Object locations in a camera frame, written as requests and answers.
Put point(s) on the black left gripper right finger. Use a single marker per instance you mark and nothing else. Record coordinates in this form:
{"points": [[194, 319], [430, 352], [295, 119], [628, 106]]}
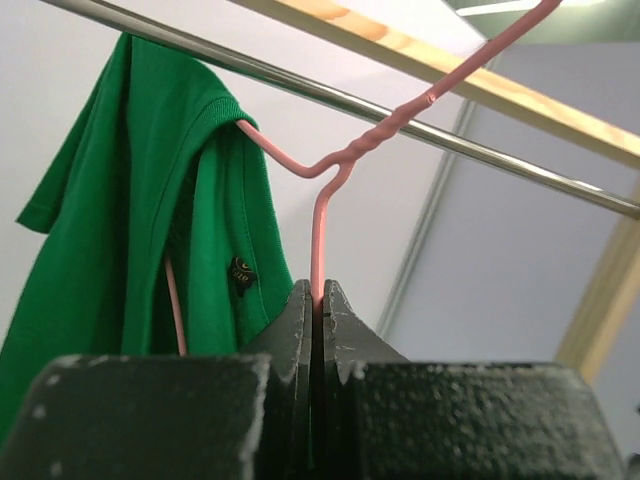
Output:
{"points": [[391, 418]]}

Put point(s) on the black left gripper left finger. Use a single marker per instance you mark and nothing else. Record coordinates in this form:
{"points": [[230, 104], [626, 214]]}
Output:
{"points": [[239, 416]]}

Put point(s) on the pink wire hanger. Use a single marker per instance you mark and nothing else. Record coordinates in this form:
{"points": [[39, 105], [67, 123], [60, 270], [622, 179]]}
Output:
{"points": [[346, 158]]}

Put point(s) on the green t shirt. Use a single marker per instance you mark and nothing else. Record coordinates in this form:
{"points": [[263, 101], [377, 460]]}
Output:
{"points": [[155, 177]]}

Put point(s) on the steel hanging rod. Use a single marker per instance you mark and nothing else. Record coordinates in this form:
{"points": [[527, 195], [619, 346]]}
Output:
{"points": [[124, 20]]}

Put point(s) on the wooden clothes rack frame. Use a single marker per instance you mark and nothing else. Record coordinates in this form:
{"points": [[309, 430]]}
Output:
{"points": [[615, 284]]}

